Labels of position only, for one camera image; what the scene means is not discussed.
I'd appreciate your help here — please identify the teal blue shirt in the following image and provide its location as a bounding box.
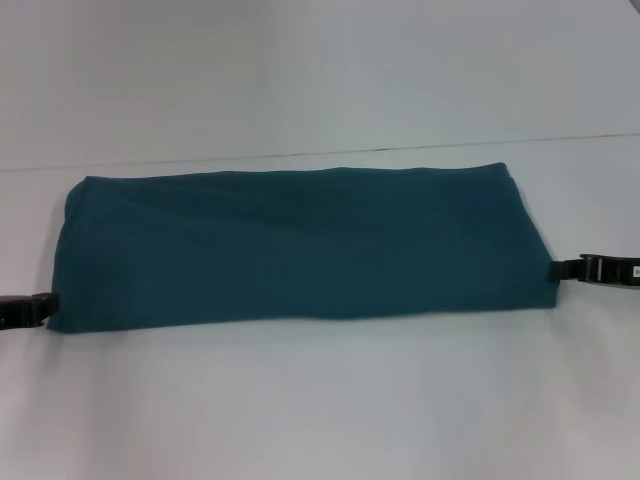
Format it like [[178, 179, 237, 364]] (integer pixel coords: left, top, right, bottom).
[[45, 162, 560, 334]]

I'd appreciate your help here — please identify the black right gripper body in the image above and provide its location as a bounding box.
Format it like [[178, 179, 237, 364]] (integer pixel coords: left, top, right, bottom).
[[578, 253, 640, 291]]

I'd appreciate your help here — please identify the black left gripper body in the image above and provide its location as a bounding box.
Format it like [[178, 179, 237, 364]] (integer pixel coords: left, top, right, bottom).
[[0, 294, 35, 332]]

